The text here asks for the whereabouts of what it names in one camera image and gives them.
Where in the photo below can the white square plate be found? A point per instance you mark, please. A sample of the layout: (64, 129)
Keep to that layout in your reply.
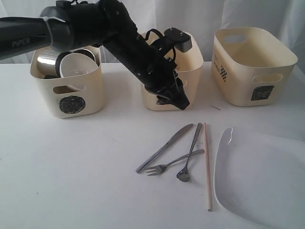
(261, 178)

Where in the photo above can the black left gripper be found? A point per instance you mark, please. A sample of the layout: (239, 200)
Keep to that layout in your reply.
(160, 77)

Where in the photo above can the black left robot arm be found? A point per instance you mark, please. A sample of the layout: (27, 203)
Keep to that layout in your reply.
(70, 25)

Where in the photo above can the white curtain backdrop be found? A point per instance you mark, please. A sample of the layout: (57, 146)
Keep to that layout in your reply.
(285, 19)

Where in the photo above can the stainless steel bowl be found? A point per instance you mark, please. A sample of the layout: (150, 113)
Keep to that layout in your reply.
(85, 52)

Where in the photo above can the cream bin with triangle mark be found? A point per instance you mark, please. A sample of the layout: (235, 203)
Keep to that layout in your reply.
(189, 69)

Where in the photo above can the stainless steel table knife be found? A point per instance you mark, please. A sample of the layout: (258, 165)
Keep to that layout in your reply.
(179, 134)

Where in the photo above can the cream bin with circle mark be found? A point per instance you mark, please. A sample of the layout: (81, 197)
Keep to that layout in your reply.
(61, 101)

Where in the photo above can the cream bin with square mark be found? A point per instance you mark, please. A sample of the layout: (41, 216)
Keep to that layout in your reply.
(250, 65)

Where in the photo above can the stainless steel fork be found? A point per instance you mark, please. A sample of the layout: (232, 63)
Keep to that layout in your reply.
(161, 168)

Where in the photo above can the light wooden chopstick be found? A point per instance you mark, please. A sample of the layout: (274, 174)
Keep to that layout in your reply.
(208, 174)

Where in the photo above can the stainless steel spoon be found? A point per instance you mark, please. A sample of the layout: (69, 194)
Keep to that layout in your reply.
(184, 175)

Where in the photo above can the white plastic bowl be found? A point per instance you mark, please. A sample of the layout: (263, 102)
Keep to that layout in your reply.
(76, 64)

